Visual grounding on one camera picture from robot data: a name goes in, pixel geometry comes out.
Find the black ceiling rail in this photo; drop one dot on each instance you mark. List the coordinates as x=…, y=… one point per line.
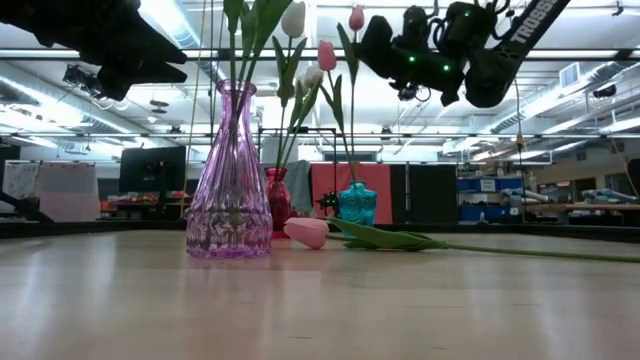
x=400, y=135

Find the grey hanging cloth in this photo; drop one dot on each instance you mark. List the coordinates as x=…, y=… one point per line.
x=305, y=185

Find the blue storage bin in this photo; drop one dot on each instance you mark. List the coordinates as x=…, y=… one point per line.
x=487, y=184
x=487, y=214

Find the white hanging sheet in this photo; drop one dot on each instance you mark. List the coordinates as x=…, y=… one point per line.
x=20, y=180

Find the wooden workbench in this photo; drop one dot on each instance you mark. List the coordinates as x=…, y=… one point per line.
x=575, y=206

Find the red glass vase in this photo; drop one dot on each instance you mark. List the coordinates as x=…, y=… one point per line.
x=278, y=200

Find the white board panel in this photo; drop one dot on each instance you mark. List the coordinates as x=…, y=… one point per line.
x=67, y=192

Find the black monitor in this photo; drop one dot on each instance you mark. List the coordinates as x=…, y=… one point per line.
x=152, y=170

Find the black overhead light bar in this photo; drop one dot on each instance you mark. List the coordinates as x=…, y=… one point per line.
x=575, y=53

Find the black stand frame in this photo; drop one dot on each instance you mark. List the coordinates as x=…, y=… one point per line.
x=320, y=130

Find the small black robot green lights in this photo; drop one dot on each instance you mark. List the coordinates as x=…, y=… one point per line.
x=329, y=201

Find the small black ceiling camera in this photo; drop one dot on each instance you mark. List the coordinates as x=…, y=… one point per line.
x=605, y=91

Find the teal glass vase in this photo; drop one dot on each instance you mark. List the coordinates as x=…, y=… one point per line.
x=357, y=205

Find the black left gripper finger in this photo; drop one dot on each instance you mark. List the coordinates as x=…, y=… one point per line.
x=135, y=80
x=162, y=52

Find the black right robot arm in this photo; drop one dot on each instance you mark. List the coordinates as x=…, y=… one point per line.
x=530, y=30

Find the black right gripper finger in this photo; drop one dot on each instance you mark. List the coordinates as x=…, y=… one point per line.
x=377, y=37
x=385, y=67

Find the purple ribbed glass vase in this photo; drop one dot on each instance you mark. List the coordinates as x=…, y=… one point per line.
x=230, y=200

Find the black metal table frame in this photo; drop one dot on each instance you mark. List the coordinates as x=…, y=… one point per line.
x=100, y=227

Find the red partition panel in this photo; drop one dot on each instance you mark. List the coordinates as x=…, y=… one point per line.
x=372, y=172

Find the white box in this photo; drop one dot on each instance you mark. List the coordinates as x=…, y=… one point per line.
x=270, y=149

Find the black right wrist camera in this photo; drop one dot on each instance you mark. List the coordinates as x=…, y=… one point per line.
x=420, y=25

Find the black partition panel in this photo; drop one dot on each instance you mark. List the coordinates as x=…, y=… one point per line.
x=432, y=195

